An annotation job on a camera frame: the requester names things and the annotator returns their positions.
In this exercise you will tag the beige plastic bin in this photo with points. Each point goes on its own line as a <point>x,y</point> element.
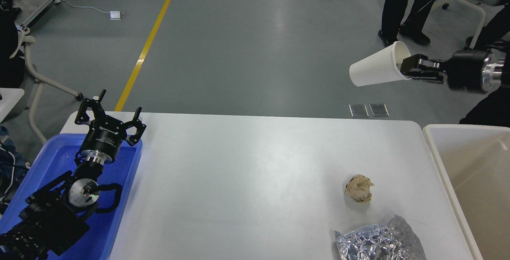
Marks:
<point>474,165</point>

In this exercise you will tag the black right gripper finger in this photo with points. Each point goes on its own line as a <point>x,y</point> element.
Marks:
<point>420,62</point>
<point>426,77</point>

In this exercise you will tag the white chair frame left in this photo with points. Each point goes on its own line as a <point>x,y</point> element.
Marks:
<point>39,80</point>

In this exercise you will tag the crumpled silver foil bag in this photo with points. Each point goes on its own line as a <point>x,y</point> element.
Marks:
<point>394,240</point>

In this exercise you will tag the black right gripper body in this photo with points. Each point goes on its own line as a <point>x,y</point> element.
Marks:
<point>474,71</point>

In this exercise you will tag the metal platform cart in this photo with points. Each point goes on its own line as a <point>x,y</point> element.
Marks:
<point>30,11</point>

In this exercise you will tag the white paper cup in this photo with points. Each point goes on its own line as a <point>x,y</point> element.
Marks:
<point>380,67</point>

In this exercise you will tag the left metal floor plate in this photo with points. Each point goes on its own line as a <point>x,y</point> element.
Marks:
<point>358,111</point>

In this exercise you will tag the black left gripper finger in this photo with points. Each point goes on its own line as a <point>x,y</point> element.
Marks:
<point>94,105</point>
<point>139,126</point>

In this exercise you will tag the white rolling chair right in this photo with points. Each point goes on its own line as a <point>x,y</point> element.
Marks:
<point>466,0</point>

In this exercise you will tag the right metal floor plate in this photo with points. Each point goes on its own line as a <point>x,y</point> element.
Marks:
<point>379,110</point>

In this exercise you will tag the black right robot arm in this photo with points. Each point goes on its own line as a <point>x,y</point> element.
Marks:
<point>498,48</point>

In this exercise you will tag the crumpled brown paper ball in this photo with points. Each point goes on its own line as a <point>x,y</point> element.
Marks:
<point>359,188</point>

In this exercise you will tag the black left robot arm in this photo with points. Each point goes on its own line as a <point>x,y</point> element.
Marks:
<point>55,216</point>

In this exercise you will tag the blue plastic bin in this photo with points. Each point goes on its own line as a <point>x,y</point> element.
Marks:
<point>56,157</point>

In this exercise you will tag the white side table corner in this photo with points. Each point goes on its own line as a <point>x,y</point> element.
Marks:
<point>9,98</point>

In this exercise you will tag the metal floor plate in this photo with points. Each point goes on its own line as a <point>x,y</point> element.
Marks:
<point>379,110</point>
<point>358,111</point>

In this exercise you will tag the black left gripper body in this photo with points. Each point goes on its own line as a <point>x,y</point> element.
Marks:
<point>104,138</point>

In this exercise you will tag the person at left edge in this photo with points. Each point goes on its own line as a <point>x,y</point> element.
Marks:
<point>11,62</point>

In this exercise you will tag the white power adapter with cable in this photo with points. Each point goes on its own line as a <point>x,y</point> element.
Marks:
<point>113,14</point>

